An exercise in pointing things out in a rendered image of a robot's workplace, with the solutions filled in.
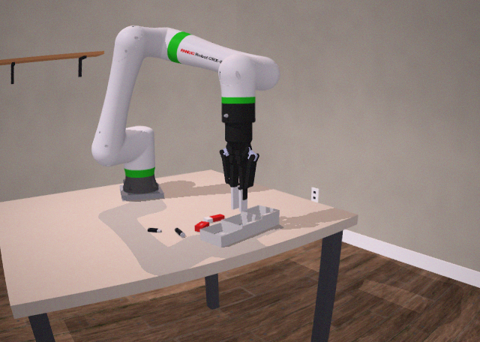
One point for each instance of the grey rack of three labelled bins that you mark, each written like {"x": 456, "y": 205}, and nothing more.
{"x": 257, "y": 218}

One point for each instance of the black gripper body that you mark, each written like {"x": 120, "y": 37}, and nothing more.
{"x": 239, "y": 136}

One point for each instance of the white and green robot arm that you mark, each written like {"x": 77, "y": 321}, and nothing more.
{"x": 239, "y": 73}

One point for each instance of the black battery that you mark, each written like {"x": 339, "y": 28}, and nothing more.
{"x": 177, "y": 230}

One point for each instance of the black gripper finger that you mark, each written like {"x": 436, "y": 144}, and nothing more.
{"x": 231, "y": 175}
{"x": 246, "y": 170}

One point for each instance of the red and white eraser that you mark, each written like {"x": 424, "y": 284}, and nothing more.
{"x": 214, "y": 218}

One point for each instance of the red 9v battery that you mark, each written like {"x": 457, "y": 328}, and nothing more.
{"x": 201, "y": 225}

